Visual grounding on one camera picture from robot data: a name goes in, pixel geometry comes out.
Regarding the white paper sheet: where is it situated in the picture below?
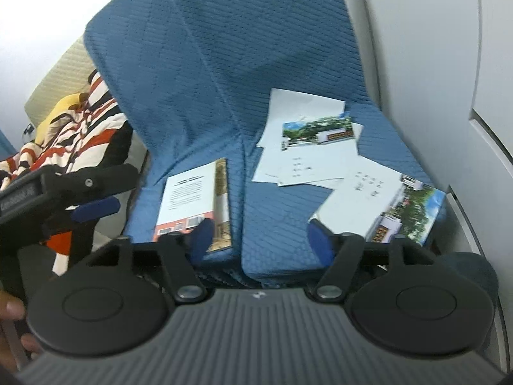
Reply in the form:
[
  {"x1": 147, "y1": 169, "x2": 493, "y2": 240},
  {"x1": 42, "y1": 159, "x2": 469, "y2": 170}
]
[
  {"x1": 252, "y1": 122, "x2": 363, "y2": 188},
  {"x1": 256, "y1": 88, "x2": 345, "y2": 149}
]

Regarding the yellow plush toy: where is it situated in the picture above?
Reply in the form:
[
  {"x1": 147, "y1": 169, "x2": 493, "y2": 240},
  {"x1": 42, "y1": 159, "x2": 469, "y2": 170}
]
[{"x1": 34, "y1": 93, "x2": 91, "y2": 145}]

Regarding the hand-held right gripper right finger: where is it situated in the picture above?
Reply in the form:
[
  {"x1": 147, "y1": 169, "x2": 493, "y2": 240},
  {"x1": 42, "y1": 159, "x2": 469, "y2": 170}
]
[{"x1": 308, "y1": 220, "x2": 435, "y2": 301}]

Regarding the tan cover book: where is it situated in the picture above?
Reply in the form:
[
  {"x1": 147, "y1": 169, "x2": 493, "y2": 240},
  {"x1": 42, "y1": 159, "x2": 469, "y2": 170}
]
[{"x1": 154, "y1": 158, "x2": 233, "y2": 255}]

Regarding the photo print booklet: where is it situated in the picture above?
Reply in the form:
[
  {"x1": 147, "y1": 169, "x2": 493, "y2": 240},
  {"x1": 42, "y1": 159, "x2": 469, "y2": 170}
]
[{"x1": 308, "y1": 156, "x2": 447, "y2": 247}]

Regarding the person's left hand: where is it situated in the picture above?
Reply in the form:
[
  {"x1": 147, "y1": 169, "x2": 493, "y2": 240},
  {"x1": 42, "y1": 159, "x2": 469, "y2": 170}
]
[{"x1": 0, "y1": 292, "x2": 41, "y2": 372}]

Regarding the landscape photo postcard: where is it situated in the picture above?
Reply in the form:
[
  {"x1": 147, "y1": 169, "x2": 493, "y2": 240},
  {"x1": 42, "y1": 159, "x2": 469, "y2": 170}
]
[{"x1": 282, "y1": 115, "x2": 356, "y2": 152}]

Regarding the red white black striped blanket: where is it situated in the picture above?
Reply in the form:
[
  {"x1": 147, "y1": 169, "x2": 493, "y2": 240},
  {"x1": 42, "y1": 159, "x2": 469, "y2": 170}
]
[{"x1": 0, "y1": 70, "x2": 149, "y2": 277}]

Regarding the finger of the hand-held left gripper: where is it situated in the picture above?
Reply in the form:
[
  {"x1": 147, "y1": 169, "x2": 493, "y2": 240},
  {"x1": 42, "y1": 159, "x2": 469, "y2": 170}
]
[
  {"x1": 40, "y1": 163, "x2": 139, "y2": 210},
  {"x1": 42, "y1": 197, "x2": 121, "y2": 267}
]

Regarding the dark teal cloth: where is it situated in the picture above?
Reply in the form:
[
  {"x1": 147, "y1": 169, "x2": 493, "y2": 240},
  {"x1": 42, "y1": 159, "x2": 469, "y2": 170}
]
[{"x1": 431, "y1": 251, "x2": 501, "y2": 301}]

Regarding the cream cushion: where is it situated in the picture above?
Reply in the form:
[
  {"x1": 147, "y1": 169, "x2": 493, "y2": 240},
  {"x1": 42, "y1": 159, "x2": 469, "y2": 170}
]
[{"x1": 24, "y1": 36, "x2": 97, "y2": 129}]

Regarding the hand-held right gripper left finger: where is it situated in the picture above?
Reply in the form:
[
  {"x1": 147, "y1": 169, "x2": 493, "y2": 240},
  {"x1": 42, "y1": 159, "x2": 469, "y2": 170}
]
[{"x1": 86, "y1": 217, "x2": 215, "y2": 303}]

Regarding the blue quilted sofa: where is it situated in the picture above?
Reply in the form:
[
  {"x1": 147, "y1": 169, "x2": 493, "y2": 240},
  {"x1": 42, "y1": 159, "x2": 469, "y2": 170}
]
[{"x1": 84, "y1": 0, "x2": 447, "y2": 285}]

